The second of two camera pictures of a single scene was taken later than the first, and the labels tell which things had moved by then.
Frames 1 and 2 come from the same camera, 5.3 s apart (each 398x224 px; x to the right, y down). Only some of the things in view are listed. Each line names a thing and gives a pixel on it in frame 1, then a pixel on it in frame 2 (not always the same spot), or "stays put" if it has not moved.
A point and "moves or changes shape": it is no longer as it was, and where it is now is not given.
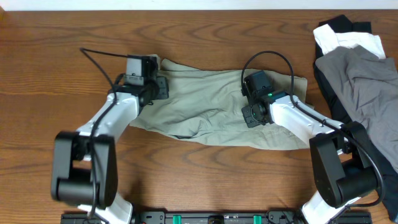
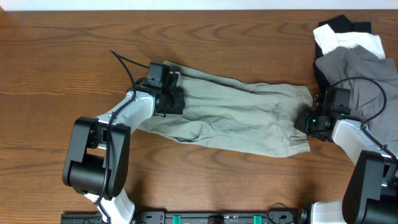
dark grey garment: (367, 86) stays put
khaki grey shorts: (206, 105) moves or changes shape
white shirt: (329, 40) stays put
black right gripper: (250, 122) -> (300, 124)
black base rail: (218, 217) stays put
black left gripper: (162, 88) -> (178, 101)
